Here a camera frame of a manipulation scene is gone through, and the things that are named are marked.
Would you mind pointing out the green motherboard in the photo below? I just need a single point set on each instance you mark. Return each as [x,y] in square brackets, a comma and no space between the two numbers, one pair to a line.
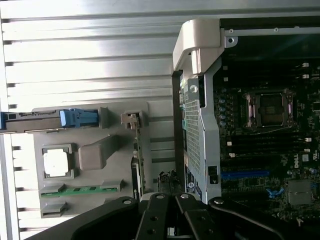
[275,160]

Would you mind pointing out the grey chipset heatsink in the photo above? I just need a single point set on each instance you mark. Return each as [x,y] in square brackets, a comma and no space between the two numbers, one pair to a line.
[300,192]

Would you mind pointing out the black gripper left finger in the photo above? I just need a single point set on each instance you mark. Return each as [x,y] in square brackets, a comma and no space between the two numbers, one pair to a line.
[150,217]

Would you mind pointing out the green RAM stick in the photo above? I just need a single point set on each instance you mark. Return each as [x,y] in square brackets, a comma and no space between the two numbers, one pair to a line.
[80,191]

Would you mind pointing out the black open PC case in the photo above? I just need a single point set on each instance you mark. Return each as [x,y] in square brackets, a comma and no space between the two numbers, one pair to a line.
[195,125]

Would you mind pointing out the grey parts rack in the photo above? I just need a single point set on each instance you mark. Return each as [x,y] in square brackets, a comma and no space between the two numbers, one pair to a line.
[125,160]

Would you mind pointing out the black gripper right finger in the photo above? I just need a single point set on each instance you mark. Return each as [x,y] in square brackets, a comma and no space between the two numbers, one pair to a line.
[197,220]

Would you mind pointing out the hard disk blue carrier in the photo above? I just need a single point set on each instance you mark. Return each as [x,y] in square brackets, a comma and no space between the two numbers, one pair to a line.
[37,122]

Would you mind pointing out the silver CPU chip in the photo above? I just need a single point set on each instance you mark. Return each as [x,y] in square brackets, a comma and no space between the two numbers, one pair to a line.
[56,165]

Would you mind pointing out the metal CPU socket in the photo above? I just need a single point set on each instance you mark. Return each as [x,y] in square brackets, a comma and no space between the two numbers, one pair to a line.
[268,110]

